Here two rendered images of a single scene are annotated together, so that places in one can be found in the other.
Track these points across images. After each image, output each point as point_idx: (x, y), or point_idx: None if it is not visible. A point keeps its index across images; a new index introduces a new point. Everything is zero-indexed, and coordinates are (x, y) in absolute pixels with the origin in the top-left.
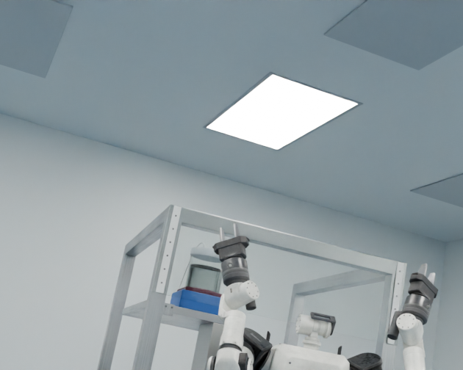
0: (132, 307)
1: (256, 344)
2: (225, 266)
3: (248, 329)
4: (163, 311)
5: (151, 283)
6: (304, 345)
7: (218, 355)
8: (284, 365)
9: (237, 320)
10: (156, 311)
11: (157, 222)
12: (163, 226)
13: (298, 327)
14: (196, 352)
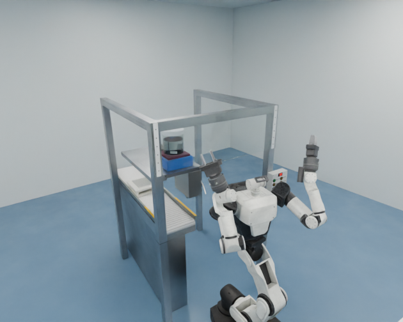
0: (133, 164)
1: (232, 207)
2: (213, 184)
3: None
4: None
5: (151, 170)
6: (252, 194)
7: (226, 243)
8: (249, 214)
9: (230, 218)
10: (160, 186)
11: (137, 121)
12: (148, 135)
13: (249, 187)
14: (176, 179)
